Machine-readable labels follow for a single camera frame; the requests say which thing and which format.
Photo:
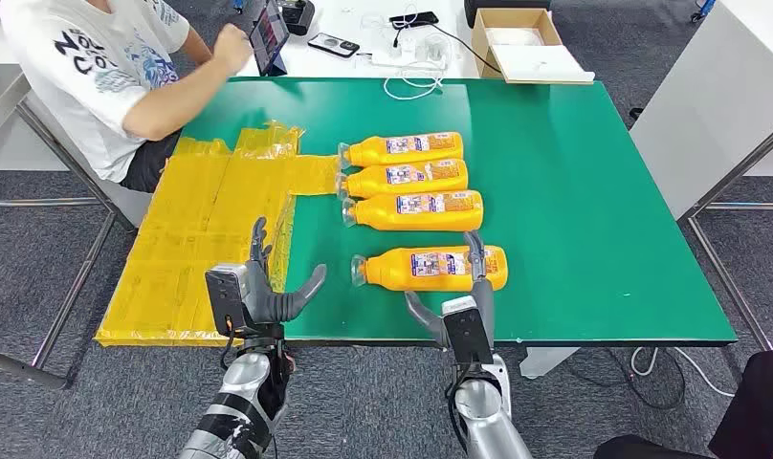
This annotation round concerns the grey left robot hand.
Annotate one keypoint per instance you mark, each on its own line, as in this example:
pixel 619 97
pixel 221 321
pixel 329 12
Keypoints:
pixel 266 304

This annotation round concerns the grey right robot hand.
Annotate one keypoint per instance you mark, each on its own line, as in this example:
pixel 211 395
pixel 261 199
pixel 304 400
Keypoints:
pixel 478 266

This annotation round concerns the orange detergent bottle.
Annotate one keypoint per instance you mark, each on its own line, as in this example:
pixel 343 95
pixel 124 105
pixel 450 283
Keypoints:
pixel 380 215
pixel 367 182
pixel 393 269
pixel 374 152

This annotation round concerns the black tablet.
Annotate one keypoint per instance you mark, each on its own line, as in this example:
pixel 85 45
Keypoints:
pixel 269 38

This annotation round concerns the yellow taped cardboard mat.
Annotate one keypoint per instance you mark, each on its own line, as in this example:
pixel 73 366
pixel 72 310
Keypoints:
pixel 171 253

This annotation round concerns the white table foot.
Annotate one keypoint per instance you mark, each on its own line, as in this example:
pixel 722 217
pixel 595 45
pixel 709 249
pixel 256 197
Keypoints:
pixel 545 361

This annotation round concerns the open cardboard box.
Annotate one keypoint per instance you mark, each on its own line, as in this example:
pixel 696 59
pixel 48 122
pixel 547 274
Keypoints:
pixel 519 57

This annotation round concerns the white power strip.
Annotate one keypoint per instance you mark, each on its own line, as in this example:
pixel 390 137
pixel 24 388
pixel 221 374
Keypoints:
pixel 399 58

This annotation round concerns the white desk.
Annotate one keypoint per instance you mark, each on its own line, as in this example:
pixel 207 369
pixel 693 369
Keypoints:
pixel 336 68

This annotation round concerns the black smartphone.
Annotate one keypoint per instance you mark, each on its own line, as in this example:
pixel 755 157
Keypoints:
pixel 415 19

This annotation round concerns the smartphone in dark case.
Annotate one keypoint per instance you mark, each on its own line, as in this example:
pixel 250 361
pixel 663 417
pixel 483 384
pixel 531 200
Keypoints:
pixel 332 44

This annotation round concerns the white cabinet table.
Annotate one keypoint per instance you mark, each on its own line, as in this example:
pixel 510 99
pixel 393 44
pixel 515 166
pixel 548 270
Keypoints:
pixel 710 95

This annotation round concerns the black handheld controller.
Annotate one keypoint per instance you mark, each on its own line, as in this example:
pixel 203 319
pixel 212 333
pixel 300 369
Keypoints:
pixel 298 16

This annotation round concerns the person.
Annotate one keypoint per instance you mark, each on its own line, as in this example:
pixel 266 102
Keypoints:
pixel 76 76
pixel 760 405

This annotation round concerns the white panel table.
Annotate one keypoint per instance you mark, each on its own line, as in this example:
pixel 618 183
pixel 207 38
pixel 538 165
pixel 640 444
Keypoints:
pixel 0 126

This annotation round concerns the blue metal stand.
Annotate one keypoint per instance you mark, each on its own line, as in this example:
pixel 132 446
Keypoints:
pixel 703 9

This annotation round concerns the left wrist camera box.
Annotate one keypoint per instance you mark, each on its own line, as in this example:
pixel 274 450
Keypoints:
pixel 225 301

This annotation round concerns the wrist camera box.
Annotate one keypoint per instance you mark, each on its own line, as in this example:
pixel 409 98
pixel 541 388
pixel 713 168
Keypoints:
pixel 466 329
pixel 225 301

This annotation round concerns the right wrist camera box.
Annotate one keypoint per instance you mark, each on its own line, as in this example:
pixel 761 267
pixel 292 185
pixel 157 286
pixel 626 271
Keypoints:
pixel 466 329

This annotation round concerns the steel table frame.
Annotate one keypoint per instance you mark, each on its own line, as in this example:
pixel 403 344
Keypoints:
pixel 729 284
pixel 78 286

